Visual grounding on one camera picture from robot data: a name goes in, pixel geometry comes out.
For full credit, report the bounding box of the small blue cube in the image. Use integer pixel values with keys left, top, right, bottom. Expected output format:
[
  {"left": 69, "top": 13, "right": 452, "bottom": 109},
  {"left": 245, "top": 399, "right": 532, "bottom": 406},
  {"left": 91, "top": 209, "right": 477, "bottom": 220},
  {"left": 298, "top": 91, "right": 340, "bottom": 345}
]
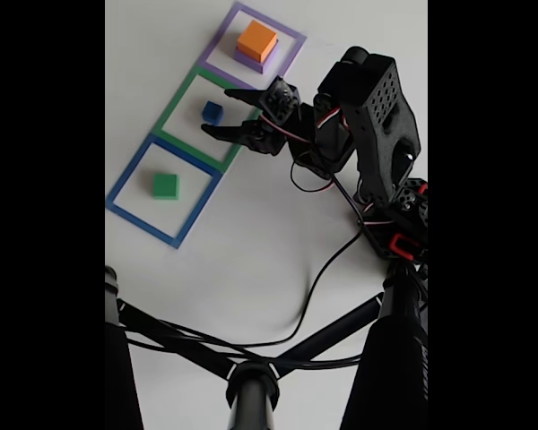
[{"left": 201, "top": 100, "right": 224, "bottom": 125}]

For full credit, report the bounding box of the large purple block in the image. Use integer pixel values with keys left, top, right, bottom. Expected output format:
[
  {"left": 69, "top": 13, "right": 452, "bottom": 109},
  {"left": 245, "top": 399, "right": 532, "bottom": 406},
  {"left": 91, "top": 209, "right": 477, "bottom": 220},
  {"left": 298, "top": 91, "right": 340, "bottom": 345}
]
[{"left": 232, "top": 42, "right": 282, "bottom": 75}]

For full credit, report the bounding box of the orange block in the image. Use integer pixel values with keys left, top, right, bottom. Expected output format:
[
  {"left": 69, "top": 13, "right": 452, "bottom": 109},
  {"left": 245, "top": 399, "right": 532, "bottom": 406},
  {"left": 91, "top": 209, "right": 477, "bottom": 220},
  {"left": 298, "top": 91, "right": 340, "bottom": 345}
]
[{"left": 236, "top": 20, "right": 279, "bottom": 64}]

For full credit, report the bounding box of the green cube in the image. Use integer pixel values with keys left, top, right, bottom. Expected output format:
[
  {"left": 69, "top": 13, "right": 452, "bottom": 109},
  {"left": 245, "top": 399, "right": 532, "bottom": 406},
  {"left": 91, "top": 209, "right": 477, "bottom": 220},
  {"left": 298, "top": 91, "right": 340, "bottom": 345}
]
[{"left": 152, "top": 173, "right": 180, "bottom": 201}]

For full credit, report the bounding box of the red clamp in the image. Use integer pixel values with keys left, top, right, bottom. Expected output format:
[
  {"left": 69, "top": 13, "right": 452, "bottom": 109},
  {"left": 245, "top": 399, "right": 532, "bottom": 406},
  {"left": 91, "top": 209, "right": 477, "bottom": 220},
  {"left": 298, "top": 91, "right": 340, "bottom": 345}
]
[{"left": 388, "top": 233, "right": 421, "bottom": 256}]

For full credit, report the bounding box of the black tripod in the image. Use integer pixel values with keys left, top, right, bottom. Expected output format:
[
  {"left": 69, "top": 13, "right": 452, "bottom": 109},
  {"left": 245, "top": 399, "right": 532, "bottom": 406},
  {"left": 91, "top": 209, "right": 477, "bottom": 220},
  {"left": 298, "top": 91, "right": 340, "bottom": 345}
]
[{"left": 105, "top": 263, "right": 429, "bottom": 430}]

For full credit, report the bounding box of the servo wire loop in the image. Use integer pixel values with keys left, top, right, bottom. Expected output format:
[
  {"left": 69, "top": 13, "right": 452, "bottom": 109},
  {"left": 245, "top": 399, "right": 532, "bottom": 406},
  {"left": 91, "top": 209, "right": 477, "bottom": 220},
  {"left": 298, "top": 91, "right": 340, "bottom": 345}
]
[{"left": 290, "top": 156, "right": 337, "bottom": 194}]

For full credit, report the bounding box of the purple square frame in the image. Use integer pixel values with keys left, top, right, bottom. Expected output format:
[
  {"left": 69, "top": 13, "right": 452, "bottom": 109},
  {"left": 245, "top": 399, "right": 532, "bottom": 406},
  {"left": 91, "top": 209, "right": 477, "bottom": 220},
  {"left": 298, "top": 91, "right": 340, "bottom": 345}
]
[{"left": 198, "top": 1, "right": 307, "bottom": 102}]

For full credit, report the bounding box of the green square frame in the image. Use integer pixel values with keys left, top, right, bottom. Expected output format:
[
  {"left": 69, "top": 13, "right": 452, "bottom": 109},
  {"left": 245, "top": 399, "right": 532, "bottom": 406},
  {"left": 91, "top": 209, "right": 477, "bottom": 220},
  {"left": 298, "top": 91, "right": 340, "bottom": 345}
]
[{"left": 151, "top": 65, "right": 266, "bottom": 175}]

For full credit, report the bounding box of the blue square frame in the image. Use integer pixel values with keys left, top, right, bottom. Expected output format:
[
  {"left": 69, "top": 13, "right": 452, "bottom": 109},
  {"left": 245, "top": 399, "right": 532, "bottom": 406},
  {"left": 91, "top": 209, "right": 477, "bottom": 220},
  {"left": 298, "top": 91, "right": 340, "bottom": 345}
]
[{"left": 106, "top": 133, "right": 224, "bottom": 250}]

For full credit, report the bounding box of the black cable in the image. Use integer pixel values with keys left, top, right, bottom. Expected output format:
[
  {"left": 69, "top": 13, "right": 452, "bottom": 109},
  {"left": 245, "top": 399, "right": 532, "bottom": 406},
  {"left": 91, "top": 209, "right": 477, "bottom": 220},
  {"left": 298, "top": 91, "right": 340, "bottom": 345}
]
[
  {"left": 125, "top": 172, "right": 373, "bottom": 355},
  {"left": 120, "top": 313, "right": 367, "bottom": 371}
]

